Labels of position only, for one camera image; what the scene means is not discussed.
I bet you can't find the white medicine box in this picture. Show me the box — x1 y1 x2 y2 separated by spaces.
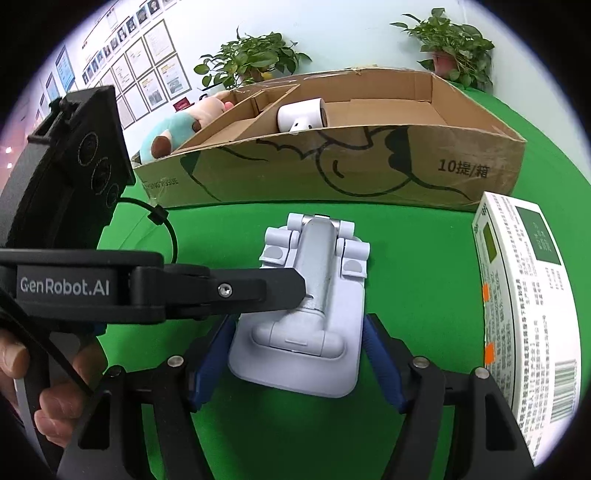
472 192 582 465

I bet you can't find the red gift box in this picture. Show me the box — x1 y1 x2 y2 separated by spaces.
173 97 190 111

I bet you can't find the green potted plant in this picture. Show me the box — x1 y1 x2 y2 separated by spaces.
391 7 495 91
193 30 312 90

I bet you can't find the large open cardboard box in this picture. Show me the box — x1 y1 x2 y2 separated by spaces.
135 68 526 210

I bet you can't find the small brown cardboard box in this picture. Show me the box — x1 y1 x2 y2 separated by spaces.
177 85 301 153

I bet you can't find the pink pig plush toy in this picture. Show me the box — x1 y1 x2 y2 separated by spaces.
139 92 235 164

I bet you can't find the white folding phone stand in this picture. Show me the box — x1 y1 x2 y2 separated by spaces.
228 213 370 398

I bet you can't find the black cable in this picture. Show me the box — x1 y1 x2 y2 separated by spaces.
0 197 180 402

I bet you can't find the person's left hand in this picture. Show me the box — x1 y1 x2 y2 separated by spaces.
1 330 108 447

